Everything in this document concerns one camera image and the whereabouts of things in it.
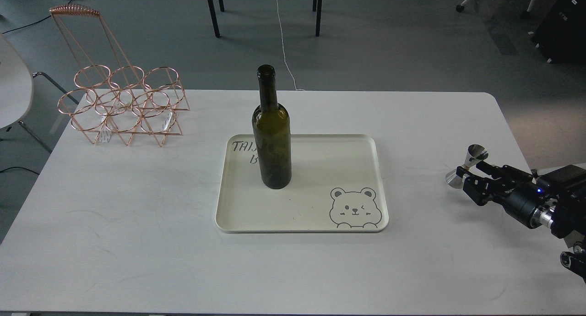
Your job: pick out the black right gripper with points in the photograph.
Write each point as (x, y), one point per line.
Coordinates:
(528, 203)

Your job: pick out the steel double jigger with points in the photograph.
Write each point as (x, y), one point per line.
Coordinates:
(475, 154)

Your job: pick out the dark green wine bottle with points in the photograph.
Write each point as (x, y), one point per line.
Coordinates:
(271, 129)

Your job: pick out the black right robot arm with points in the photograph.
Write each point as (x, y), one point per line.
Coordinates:
(568, 184)

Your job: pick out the cream bear serving tray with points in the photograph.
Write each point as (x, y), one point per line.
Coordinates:
(336, 186)

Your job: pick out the black equipment case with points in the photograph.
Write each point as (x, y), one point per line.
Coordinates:
(561, 36)

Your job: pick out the white office chair base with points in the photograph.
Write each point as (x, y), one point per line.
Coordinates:
(524, 8)

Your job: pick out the black table leg right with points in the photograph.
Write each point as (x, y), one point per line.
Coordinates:
(317, 9)

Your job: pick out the black table leg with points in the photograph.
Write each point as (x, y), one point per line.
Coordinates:
(212, 11)
(317, 9)

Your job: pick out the black table leg left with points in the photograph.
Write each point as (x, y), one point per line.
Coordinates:
(212, 11)

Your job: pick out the white chair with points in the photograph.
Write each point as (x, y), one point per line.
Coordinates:
(16, 89)

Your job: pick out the rose gold wire bottle rack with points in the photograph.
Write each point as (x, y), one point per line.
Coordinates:
(120, 99)

